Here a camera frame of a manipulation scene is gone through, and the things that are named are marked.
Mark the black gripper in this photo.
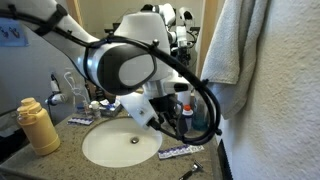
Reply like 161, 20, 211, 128
155, 95, 183, 134

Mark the black handled shaving razor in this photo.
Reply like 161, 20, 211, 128
178, 159, 205, 180

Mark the white oval sink basin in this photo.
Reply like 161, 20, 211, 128
81, 116, 164, 169

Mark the white plastic bottle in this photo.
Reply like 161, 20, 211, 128
176, 89, 193, 108

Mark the grey toiletry tray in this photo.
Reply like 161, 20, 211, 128
99, 101, 124, 118

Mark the small white lidded jar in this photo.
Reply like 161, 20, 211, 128
89, 100, 102, 120

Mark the black ribbed comb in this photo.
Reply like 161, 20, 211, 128
217, 139, 234, 180

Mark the grey hanging towel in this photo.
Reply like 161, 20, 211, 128
199, 0, 272, 121

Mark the blue white blister pack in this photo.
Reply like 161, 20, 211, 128
67, 116, 95, 127

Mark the white hair dryer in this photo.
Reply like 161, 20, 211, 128
44, 74, 68, 106

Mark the cream insulated water bottle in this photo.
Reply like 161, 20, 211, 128
16, 97, 62, 157

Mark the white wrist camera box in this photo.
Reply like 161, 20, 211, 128
119, 92, 162, 130

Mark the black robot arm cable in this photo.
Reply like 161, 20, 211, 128
0, 6, 223, 146

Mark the white power cable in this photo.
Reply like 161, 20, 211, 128
63, 71, 90, 105

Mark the wood framed wall mirror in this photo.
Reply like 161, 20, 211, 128
65, 0, 219, 101

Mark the blue paper wall note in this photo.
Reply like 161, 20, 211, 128
0, 17, 30, 48

